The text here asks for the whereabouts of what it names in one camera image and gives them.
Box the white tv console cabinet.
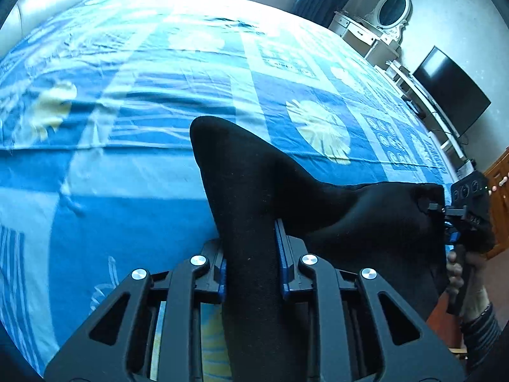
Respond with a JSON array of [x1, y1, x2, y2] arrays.
[[386, 60, 475, 179]]

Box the black flat screen television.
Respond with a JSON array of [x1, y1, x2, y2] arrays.
[[412, 46, 491, 136]]

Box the blue patterned bed sheet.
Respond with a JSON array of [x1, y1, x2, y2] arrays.
[[1, 0, 457, 374]]

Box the dark striped right sleeve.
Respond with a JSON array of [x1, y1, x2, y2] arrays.
[[461, 303, 501, 373]]

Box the white oval vanity mirror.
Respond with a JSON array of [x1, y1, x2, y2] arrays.
[[364, 0, 412, 42]]

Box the person right hand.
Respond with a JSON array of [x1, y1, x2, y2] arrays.
[[446, 251, 491, 324]]

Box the brown wooden cabinet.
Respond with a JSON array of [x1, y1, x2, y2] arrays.
[[485, 150, 509, 259]]

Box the black pants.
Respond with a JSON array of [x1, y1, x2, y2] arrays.
[[190, 117, 448, 381]]

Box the white dressing table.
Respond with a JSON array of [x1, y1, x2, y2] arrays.
[[329, 11, 400, 70]]

